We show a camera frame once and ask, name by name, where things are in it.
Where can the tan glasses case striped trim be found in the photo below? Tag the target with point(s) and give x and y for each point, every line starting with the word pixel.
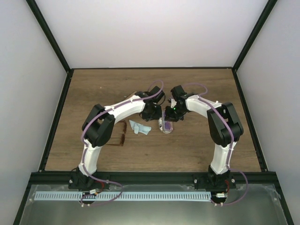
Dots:
pixel 160 122

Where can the purple sunglasses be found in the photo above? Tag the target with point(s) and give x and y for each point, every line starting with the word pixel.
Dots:
pixel 167 126

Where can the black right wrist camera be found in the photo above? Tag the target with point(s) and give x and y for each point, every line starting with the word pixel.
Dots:
pixel 177 92

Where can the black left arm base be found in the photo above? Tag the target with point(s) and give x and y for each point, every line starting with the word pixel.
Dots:
pixel 82 182

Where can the brown sunglasses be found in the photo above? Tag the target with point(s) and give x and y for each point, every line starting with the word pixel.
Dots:
pixel 118 134

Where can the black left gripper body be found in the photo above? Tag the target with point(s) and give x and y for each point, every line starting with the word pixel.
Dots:
pixel 152 114

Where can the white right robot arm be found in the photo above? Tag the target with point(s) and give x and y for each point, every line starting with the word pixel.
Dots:
pixel 224 125

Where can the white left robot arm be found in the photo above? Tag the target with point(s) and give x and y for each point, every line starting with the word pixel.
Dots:
pixel 98 126

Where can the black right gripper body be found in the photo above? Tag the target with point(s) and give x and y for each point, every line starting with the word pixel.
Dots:
pixel 176 115

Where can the light blue slotted cable duct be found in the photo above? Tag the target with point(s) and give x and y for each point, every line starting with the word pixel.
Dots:
pixel 125 196

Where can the tan glasses case black trim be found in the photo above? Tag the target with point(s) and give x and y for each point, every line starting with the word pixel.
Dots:
pixel 130 95

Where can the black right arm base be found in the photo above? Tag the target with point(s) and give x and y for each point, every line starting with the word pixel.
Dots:
pixel 211 181

